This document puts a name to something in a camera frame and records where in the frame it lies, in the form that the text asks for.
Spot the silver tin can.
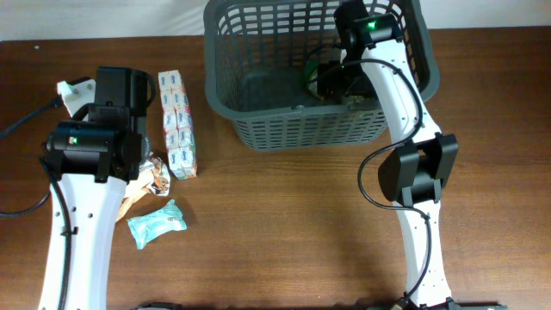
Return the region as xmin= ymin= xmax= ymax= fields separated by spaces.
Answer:
xmin=343 ymin=96 xmax=375 ymax=108

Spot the green lid glass jar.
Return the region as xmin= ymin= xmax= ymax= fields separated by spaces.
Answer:
xmin=303 ymin=60 xmax=325 ymax=101

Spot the Kleenex tissue multipack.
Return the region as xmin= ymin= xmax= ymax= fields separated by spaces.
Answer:
xmin=158 ymin=70 xmax=197 ymax=180

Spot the grey plastic shopping basket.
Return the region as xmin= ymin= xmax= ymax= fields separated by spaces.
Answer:
xmin=203 ymin=1 xmax=440 ymax=151

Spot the beige snack bag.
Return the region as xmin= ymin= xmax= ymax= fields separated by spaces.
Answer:
xmin=116 ymin=152 xmax=170 ymax=221

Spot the teal wet wipes packet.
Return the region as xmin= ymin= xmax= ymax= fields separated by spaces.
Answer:
xmin=127 ymin=200 xmax=188 ymax=250

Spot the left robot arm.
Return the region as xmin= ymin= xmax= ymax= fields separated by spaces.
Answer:
xmin=38 ymin=66 xmax=157 ymax=309

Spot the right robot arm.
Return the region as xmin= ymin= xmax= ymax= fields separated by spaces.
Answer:
xmin=315 ymin=1 xmax=459 ymax=309

